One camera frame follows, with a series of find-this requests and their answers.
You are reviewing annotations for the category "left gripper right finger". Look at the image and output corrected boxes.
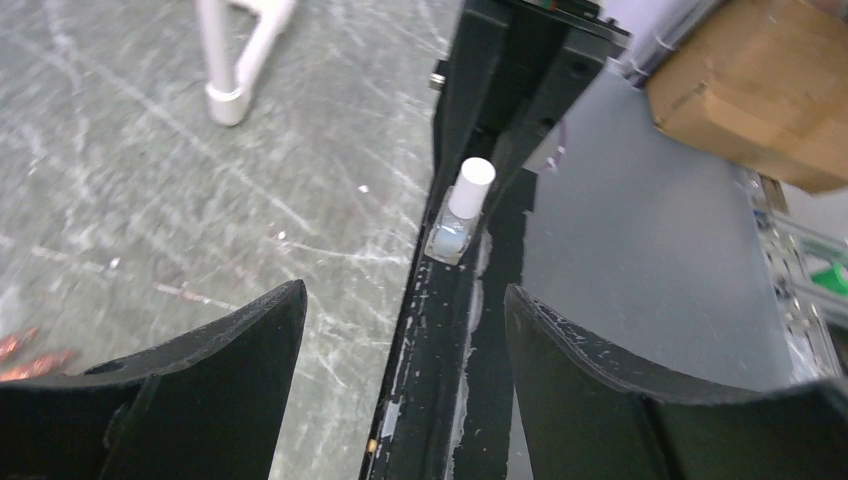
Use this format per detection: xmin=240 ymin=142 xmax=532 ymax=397
xmin=504 ymin=285 xmax=847 ymax=479

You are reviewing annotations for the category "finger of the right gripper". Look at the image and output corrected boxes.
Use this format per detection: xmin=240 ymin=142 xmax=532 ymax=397
xmin=432 ymin=1 xmax=511 ymax=199
xmin=486 ymin=27 xmax=630 ymax=217

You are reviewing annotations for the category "clear nail polish bottle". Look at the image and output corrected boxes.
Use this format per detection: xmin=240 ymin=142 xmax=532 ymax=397
xmin=425 ymin=157 xmax=496 ymax=265

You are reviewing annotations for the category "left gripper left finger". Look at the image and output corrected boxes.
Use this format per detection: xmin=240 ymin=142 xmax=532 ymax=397
xmin=1 ymin=280 xmax=307 ymax=479

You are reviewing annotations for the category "white pvc pipe frame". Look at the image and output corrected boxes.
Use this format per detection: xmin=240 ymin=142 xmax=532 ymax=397
xmin=195 ymin=0 xmax=298 ymax=128

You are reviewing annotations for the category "cardboard box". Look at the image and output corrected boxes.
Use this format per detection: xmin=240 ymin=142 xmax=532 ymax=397
xmin=645 ymin=1 xmax=847 ymax=194

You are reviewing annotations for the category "mannequin practice hand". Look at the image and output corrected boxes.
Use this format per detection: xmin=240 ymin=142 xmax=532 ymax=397
xmin=1 ymin=327 xmax=78 ymax=382

